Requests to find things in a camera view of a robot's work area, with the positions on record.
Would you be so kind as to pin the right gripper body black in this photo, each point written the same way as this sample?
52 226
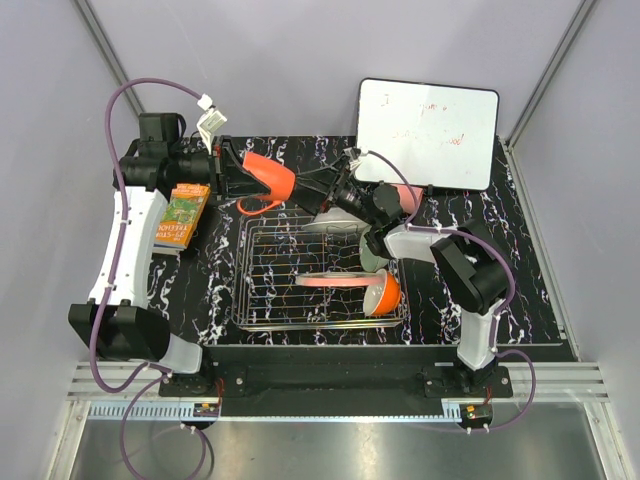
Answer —
348 196

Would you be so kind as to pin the white fluted plate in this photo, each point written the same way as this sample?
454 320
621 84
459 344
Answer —
335 220

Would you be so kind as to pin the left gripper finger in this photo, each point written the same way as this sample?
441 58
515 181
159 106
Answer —
230 156
241 189

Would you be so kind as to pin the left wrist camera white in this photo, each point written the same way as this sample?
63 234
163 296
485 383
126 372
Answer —
209 122

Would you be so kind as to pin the metal wire dish rack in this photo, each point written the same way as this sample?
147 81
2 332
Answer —
275 248

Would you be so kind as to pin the orange mug white inside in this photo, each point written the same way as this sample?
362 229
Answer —
279 180

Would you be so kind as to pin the green celadon bowl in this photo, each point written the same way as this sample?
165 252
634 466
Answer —
368 260

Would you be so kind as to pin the pink cream branch plate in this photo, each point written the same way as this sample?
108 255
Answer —
338 279

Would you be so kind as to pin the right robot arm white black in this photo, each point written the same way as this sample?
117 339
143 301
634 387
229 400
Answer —
479 279

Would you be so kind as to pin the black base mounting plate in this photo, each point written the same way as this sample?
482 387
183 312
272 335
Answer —
335 372

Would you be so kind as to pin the orange treehouse book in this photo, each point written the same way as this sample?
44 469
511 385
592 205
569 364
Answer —
180 219

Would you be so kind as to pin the white whiteboard black frame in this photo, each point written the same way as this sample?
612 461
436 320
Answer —
426 134

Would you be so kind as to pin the orange bowl white inside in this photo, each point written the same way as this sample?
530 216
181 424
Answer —
383 297

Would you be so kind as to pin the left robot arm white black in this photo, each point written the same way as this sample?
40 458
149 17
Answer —
115 322

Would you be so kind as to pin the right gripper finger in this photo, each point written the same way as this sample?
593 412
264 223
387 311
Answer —
313 203
324 176

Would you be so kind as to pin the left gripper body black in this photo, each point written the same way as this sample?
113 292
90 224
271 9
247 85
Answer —
201 167

